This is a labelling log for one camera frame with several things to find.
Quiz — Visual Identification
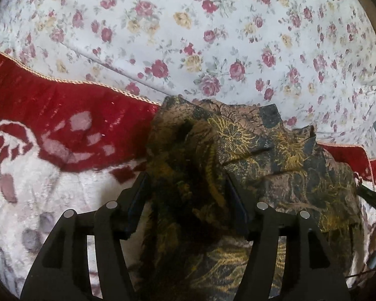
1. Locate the dark gold patterned garment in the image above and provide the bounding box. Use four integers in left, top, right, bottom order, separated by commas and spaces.
138, 97, 363, 300

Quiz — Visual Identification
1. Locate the red white floral fleece blanket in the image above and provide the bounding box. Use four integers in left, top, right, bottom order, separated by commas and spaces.
0, 53, 376, 300

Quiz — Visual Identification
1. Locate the white rose print bedsheet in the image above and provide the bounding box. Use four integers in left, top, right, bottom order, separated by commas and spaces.
0, 0, 376, 159

